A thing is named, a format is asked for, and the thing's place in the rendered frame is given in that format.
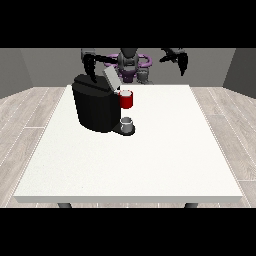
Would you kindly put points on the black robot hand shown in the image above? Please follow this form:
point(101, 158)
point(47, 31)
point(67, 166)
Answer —
point(181, 60)
point(90, 66)

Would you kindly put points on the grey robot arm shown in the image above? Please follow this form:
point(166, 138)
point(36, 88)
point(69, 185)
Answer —
point(88, 52)

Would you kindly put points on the pale grey machine lid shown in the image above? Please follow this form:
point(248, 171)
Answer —
point(111, 78)

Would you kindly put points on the black coffee machine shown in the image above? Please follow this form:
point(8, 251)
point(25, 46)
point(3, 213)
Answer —
point(93, 106)

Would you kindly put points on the red pod holder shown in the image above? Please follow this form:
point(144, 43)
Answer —
point(126, 102)

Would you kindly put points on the grey robot trunk purple rings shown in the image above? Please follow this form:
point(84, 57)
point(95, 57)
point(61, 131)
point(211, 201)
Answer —
point(128, 68)

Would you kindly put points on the small grey cup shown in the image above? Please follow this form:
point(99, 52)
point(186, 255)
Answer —
point(126, 125)

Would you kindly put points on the dark table leg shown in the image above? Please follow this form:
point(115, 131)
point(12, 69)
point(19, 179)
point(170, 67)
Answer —
point(64, 205)
point(191, 205)

